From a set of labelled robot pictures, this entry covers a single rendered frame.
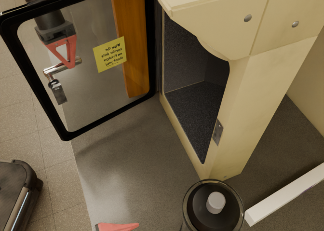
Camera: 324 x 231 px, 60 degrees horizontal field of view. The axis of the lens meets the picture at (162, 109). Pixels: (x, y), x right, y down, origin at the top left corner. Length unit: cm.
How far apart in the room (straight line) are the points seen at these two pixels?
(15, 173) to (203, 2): 156
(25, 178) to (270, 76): 145
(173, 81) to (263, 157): 34
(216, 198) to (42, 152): 165
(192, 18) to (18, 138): 195
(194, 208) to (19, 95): 203
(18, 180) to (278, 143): 132
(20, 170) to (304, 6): 158
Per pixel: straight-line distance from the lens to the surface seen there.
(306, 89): 99
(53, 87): 64
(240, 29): 34
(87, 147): 85
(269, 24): 36
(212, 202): 48
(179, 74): 80
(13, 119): 227
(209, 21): 30
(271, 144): 89
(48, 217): 184
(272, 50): 41
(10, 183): 172
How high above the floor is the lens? 166
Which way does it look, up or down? 54 degrees down
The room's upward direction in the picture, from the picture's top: straight up
